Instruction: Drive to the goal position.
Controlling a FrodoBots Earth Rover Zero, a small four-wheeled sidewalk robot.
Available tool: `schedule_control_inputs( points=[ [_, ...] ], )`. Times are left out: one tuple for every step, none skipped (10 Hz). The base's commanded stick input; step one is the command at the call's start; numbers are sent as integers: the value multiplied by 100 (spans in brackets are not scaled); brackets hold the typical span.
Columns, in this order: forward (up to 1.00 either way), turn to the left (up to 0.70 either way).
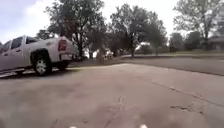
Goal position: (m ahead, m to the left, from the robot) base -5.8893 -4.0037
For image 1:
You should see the large dark leafy tree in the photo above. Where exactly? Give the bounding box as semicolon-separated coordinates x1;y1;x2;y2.
44;0;108;62
109;3;168;58

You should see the grey asphalt road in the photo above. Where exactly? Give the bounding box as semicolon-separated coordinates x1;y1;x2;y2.
0;56;224;79

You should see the grass strip with lawn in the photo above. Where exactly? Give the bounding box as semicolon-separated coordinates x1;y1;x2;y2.
119;49;224;60

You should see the silver pickup truck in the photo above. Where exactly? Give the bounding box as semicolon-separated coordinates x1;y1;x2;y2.
0;34;75;77

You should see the grey concrete driveway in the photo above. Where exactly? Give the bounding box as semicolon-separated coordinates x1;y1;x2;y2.
0;63;224;128

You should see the dark bush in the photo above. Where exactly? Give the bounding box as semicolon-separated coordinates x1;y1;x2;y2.
169;32;185;53
184;31;203;51

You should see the low brown house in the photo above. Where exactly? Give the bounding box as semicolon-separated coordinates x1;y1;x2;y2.
208;34;224;51

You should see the sparse-leaved tree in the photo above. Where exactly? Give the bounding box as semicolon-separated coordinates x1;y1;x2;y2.
172;0;224;51

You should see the small tree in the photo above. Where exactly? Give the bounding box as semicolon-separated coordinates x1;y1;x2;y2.
35;29;56;40

